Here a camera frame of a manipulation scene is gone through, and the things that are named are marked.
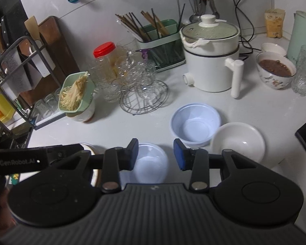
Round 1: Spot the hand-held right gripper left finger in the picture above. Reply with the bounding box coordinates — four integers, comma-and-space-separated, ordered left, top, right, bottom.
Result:
50, 138, 139, 193

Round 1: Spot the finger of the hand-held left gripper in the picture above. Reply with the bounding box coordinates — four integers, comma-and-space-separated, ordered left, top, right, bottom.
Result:
46, 144, 84, 164
50, 138, 139, 193

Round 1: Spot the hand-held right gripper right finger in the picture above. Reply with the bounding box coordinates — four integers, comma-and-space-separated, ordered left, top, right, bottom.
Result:
173, 138, 267, 192

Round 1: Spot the light blue plastic bowl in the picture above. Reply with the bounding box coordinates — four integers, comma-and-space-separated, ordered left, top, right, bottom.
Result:
171, 103, 222, 148
120, 143, 169, 185

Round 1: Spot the plain white bowl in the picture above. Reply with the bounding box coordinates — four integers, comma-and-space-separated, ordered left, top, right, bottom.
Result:
210, 122, 266, 169

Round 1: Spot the person's left hand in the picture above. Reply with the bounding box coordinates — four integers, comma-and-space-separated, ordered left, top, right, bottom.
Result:
0, 184, 17, 235

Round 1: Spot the black kitchen sink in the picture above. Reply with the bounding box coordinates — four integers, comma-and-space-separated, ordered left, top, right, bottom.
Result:
0, 128, 34, 150

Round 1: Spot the white drip tray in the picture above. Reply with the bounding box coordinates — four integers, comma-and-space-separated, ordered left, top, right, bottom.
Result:
33, 105, 70, 130

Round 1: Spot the white ceramic bowl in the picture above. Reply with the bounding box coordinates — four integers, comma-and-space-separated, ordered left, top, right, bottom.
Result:
66, 99, 96, 123

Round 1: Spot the small clear glass cup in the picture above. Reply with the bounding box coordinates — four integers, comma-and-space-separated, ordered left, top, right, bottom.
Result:
34, 99, 48, 119
44, 94, 58, 113

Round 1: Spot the bundle of dry noodles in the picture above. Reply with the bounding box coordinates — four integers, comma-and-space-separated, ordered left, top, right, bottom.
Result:
59, 73, 90, 111

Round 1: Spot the yellow detergent jug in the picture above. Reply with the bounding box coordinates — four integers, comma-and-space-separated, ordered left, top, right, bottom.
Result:
0, 83, 16, 124

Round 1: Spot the green colander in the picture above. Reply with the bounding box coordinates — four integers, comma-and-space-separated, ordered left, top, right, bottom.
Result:
58, 71, 96, 113

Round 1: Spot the cluster of patterned glass cups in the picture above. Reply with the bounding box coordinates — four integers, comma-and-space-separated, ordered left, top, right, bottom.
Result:
88, 38, 167, 106

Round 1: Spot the white electric cooking pot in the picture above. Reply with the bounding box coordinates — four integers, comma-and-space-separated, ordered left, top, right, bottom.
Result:
181, 37, 245, 99

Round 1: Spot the steel cleaver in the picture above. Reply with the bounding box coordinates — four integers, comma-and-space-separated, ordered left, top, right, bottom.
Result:
1, 48, 33, 93

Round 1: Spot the red-lid clear jar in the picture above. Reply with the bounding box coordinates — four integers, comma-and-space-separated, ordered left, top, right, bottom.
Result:
93, 42, 118, 82

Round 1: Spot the green chopstick holder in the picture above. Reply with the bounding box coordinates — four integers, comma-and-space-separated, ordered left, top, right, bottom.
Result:
138, 19, 187, 72

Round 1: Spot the brown wooden cutting board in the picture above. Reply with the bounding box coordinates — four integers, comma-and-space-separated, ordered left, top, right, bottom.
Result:
17, 16, 81, 108

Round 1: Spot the wooden spatula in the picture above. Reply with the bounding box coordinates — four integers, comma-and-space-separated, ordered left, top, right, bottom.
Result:
24, 16, 42, 42

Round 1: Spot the patterned bowl with brown food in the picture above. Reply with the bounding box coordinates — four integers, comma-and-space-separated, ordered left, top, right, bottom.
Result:
256, 51, 297, 90

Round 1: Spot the glass pot lid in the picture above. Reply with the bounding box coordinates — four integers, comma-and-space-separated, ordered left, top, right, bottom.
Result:
180, 14, 241, 44

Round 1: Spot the bunch of chopsticks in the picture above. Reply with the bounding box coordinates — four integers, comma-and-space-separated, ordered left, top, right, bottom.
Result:
115, 4, 186, 43

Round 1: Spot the small white rimmed bowl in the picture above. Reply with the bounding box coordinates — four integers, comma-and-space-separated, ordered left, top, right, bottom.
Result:
261, 42, 287, 57

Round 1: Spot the textured glass tumbler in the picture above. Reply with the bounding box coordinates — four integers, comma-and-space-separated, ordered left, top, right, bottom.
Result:
291, 45, 306, 97

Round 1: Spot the yellow paper packet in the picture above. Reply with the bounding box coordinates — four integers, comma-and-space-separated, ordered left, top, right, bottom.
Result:
265, 8, 286, 38

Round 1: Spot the mint green kettle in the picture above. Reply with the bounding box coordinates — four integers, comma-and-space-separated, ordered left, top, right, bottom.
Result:
287, 11, 306, 67

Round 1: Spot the wire cup rack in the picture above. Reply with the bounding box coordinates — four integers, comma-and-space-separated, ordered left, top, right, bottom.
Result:
119, 80, 168, 114

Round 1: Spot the wooden-handled knife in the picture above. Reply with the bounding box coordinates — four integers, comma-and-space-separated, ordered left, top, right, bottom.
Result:
0, 23, 8, 54

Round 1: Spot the black power cable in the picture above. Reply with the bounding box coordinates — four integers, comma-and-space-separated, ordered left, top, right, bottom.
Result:
234, 0, 262, 55

